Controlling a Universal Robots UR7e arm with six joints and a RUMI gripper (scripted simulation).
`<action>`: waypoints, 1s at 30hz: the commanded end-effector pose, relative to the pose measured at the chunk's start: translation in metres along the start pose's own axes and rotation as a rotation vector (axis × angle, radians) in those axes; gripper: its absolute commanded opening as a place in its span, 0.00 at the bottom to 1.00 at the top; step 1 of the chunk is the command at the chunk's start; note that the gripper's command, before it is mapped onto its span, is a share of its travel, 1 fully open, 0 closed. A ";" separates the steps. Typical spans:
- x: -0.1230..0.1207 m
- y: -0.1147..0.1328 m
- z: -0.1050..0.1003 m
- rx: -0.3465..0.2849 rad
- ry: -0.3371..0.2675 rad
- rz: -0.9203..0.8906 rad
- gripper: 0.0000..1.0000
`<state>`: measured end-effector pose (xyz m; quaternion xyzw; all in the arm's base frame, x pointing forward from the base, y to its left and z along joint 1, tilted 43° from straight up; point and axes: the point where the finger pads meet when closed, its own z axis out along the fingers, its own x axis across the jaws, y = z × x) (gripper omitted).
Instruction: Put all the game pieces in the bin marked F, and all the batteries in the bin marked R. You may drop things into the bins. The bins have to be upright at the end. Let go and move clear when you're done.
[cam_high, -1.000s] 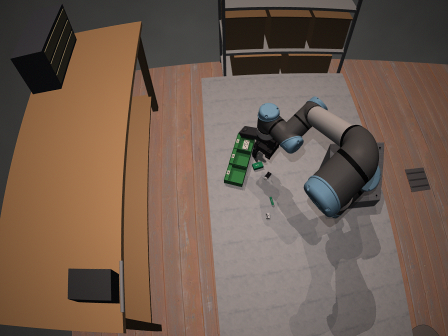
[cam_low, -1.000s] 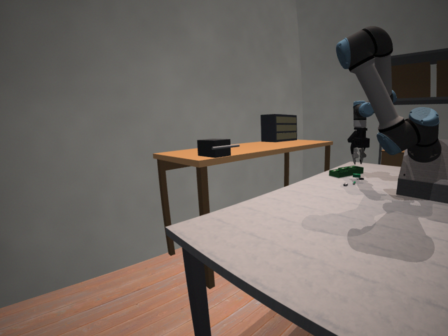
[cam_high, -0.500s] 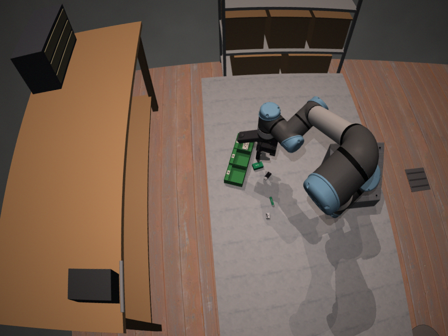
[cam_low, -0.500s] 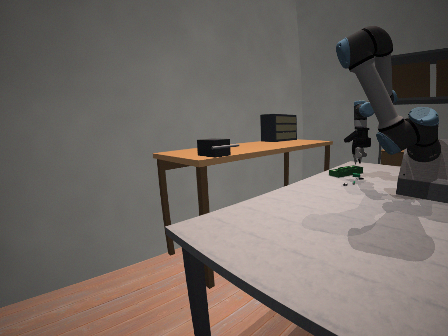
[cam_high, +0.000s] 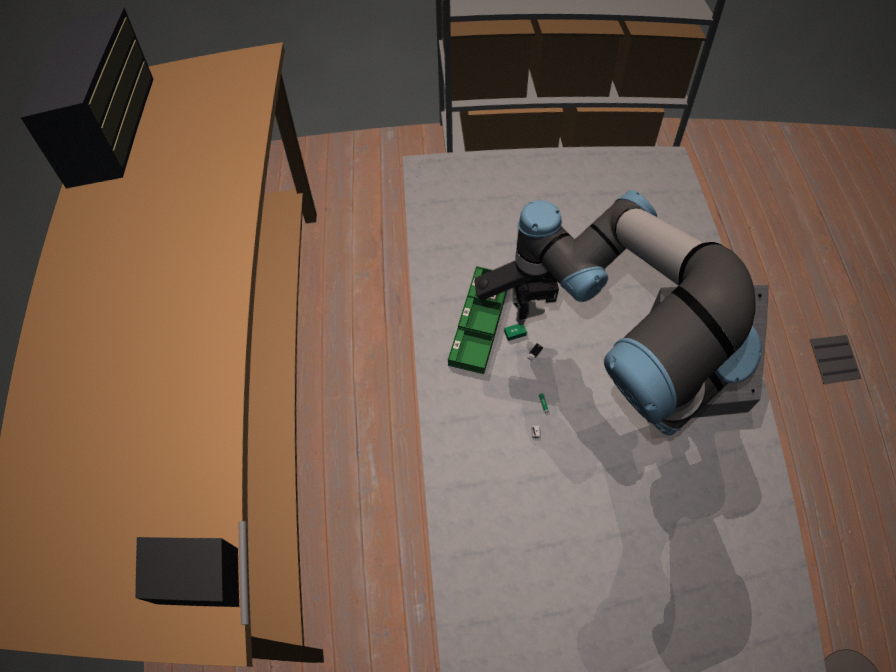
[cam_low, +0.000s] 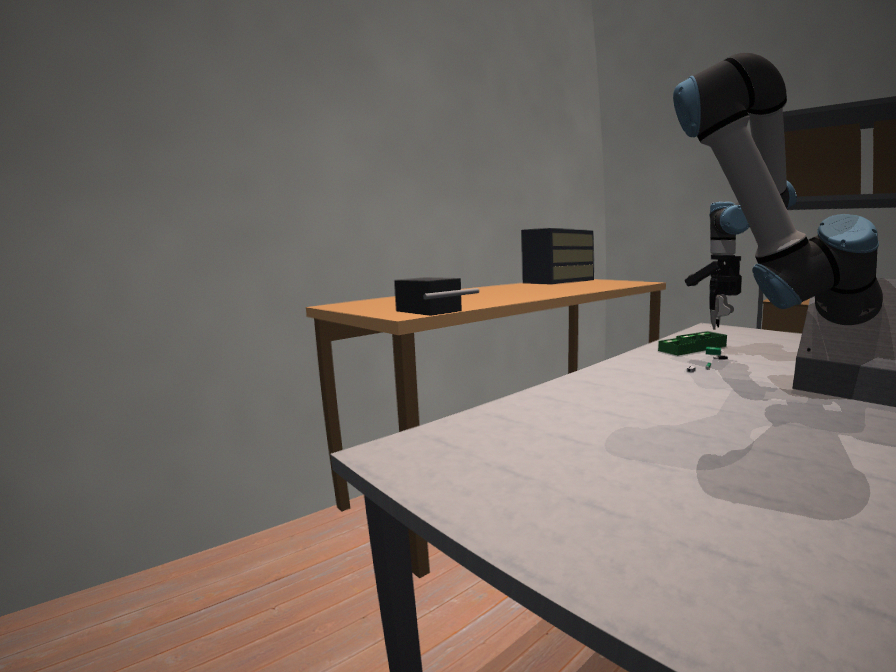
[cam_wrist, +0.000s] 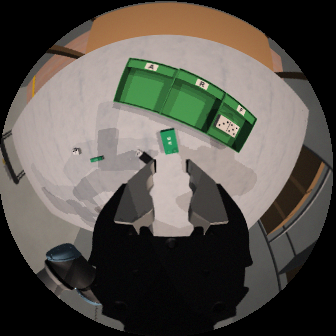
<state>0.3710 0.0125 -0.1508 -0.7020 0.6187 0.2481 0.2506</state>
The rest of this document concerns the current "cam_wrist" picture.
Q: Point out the black usb stick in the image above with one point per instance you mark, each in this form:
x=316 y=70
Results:
x=143 y=156

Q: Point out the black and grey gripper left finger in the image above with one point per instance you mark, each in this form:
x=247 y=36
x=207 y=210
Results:
x=130 y=207

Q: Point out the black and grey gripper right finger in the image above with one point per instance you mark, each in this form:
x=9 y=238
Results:
x=213 y=208

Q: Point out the green rack of bins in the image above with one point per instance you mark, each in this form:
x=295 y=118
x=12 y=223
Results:
x=186 y=103

